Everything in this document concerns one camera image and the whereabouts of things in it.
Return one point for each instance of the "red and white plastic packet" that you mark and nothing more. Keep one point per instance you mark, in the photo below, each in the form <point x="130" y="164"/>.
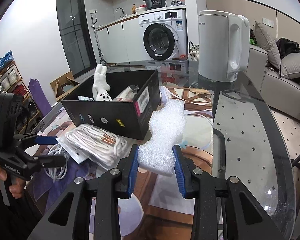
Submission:
<point x="126" y="93"/>

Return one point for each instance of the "white kitchen counter cabinet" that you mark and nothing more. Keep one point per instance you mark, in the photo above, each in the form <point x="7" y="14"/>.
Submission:
<point x="117" y="42"/>

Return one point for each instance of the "grey pillow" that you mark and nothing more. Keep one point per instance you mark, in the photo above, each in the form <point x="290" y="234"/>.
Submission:
<point x="267" y="42"/>

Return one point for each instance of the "grey sofa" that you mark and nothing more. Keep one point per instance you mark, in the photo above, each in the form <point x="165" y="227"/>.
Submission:
<point x="280" y="90"/>

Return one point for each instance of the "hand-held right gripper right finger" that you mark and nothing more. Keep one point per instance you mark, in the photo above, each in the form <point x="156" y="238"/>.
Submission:
<point x="179" y="172"/>

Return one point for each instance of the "wall switch panel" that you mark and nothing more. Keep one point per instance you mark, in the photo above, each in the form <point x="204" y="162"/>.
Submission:
<point x="268" y="22"/>

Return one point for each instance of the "yellow bottle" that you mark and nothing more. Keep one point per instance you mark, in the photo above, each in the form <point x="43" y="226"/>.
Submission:
<point x="134" y="9"/>

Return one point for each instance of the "wicker basket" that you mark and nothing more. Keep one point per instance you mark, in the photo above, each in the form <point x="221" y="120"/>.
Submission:
<point x="194" y="52"/>

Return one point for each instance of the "white plush rabbit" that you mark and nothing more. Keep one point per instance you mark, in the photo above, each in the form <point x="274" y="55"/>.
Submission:
<point x="101" y="87"/>

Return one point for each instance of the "purple yoga mat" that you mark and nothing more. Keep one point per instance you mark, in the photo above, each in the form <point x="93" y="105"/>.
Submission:
<point x="40" y="97"/>

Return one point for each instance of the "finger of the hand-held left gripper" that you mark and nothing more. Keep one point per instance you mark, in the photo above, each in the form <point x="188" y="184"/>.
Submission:
<point x="52" y="160"/>
<point x="46" y="140"/>

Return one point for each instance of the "open brown cardboard box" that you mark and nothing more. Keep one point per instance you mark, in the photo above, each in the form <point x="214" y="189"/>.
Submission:
<point x="65" y="85"/>

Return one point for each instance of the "white washing machine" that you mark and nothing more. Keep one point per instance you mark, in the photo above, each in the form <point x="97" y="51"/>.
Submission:
<point x="160" y="17"/>

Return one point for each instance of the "white bowl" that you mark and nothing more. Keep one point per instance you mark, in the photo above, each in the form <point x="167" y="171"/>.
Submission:
<point x="140" y="10"/>

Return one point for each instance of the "mop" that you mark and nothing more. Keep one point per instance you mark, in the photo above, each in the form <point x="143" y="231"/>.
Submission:
<point x="97" y="40"/>

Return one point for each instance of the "grey square cushion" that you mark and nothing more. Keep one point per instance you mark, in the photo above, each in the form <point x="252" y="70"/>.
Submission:
<point x="295" y="66"/>

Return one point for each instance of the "crumpled cloth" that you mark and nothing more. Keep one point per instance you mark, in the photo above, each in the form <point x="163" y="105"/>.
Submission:
<point x="177" y="3"/>

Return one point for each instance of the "black garment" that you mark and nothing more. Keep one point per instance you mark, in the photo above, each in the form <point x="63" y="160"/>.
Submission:
<point x="288" y="46"/>

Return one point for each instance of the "green bag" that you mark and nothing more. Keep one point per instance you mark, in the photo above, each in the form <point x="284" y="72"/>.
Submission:
<point x="253" y="42"/>

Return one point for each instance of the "wooden shoe rack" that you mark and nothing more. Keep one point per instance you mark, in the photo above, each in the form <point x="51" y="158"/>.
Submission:
<point x="20" y="76"/>

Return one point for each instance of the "white electric kettle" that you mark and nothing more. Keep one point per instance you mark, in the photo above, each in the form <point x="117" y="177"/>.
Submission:
<point x="212" y="50"/>

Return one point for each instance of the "black cardboard box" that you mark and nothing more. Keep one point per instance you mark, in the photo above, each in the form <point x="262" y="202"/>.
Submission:
<point x="110" y="120"/>

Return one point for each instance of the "white foam sheet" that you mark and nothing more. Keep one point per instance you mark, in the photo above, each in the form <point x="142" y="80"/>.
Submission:
<point x="162" y="135"/>

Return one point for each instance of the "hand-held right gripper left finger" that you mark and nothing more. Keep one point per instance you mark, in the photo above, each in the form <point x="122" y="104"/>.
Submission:
<point x="133" y="172"/>

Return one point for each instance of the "person's left forearm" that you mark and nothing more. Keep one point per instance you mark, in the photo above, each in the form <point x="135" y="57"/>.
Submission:
<point x="5" y="217"/>

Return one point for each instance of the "black pressure cooker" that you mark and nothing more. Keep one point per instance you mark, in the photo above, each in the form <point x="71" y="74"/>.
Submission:
<point x="155" y="1"/>

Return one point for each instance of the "dark glass door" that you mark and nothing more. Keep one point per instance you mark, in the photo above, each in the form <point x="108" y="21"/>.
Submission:
<point x="72" y="30"/>

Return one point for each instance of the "kitchen faucet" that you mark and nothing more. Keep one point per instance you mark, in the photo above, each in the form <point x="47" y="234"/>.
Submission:
<point x="120" y="11"/>

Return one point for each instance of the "shoe rack with shoes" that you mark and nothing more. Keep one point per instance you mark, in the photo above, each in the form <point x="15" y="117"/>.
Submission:
<point x="7" y="77"/>

